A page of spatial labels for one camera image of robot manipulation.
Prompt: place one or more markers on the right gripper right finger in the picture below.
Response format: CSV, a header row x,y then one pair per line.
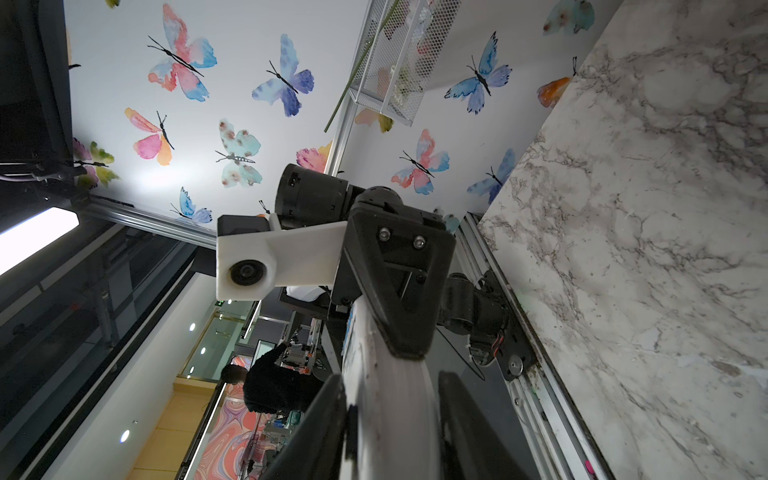
x,y
470,447

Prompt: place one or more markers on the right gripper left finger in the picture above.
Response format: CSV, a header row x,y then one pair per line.
x,y
315,449

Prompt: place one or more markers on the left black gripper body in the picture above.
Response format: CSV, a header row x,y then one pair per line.
x,y
398,258

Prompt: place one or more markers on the white wireless mouse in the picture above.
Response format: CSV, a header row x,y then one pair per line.
x,y
396,434

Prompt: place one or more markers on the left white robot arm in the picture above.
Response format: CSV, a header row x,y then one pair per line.
x,y
307,198

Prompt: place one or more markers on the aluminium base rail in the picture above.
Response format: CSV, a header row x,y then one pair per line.
x,y
560,444

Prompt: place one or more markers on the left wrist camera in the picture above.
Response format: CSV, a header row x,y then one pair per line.
x,y
254,256

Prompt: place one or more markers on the white wire cage box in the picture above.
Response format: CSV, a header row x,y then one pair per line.
x,y
397,73

